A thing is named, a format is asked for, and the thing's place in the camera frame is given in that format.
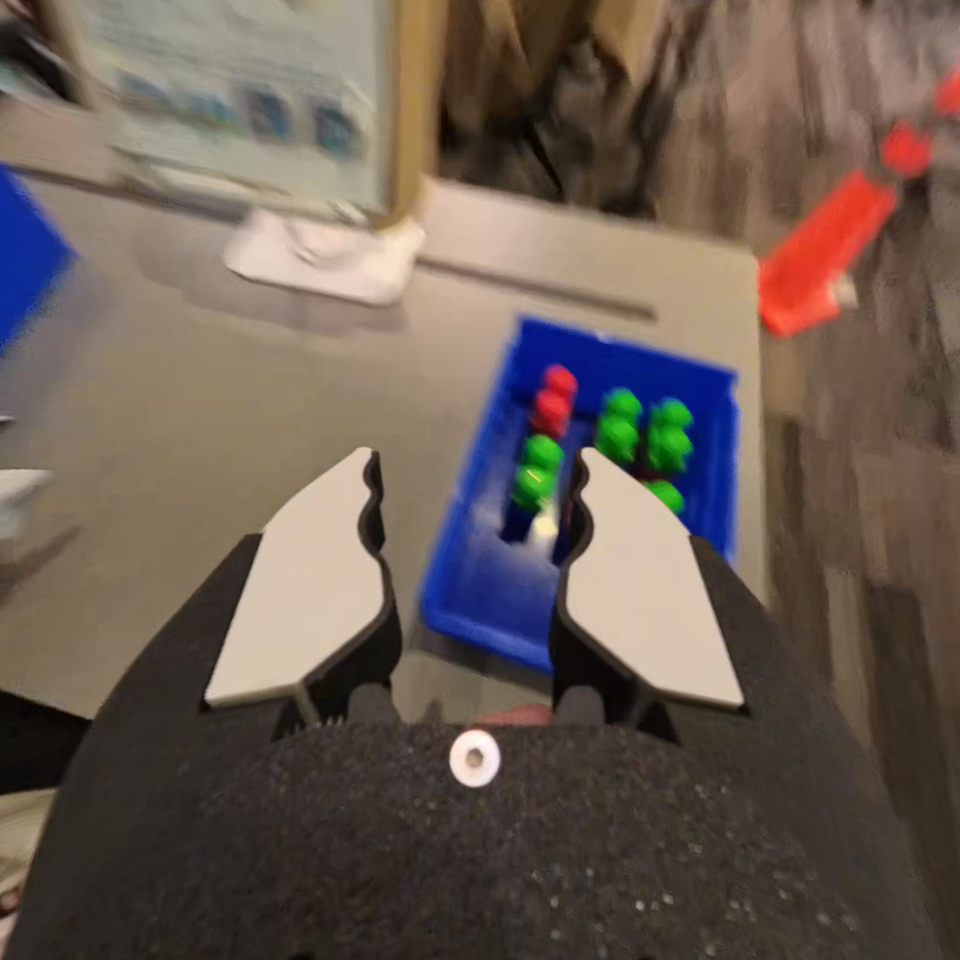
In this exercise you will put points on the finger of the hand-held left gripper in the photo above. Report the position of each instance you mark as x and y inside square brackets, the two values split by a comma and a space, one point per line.
[19, 495]

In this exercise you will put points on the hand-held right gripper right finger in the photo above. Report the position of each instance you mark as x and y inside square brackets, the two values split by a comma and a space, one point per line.
[645, 600]

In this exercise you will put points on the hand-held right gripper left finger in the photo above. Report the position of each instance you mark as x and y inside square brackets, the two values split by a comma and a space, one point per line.
[300, 600]

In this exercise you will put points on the blue storage bin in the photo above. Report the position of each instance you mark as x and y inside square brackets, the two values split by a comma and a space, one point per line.
[480, 600]
[30, 262]

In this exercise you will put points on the cluster of mega block bridges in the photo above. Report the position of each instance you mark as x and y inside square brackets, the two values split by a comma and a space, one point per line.
[544, 457]

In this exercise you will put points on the orange traffic cone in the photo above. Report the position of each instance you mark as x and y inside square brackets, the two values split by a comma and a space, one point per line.
[817, 255]

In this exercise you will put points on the instruction board on white stand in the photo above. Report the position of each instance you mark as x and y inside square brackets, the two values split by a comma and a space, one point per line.
[225, 90]

